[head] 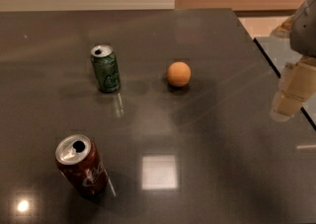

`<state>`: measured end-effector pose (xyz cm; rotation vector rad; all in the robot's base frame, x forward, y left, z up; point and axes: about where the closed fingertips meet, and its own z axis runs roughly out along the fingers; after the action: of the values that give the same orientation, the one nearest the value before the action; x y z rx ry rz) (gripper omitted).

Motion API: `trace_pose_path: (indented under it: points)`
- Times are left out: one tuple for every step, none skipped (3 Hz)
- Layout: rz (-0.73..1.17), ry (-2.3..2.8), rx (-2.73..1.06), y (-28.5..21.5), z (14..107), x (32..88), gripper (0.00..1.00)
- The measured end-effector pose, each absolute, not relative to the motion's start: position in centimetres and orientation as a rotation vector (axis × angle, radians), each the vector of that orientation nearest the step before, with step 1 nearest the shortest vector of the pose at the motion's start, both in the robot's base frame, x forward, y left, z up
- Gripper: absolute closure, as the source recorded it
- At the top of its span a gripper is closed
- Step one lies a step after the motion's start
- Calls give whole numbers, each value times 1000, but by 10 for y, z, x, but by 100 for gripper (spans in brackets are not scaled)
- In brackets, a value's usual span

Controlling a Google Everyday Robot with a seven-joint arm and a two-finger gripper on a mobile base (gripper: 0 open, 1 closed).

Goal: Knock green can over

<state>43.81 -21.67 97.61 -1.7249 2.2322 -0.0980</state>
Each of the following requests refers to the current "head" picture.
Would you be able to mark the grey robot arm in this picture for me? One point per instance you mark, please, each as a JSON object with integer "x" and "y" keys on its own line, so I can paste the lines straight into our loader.
{"x": 302, "y": 34}

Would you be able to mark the orange ball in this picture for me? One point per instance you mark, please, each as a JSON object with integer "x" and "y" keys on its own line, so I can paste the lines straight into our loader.
{"x": 179, "y": 74}

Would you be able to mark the red cola can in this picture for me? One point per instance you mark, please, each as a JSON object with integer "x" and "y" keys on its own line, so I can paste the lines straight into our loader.
{"x": 78, "y": 160}

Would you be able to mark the green soda can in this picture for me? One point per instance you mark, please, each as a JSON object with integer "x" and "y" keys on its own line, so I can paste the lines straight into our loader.
{"x": 106, "y": 69}

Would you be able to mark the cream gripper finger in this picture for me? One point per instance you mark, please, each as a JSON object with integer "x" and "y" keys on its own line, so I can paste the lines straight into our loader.
{"x": 297, "y": 84}

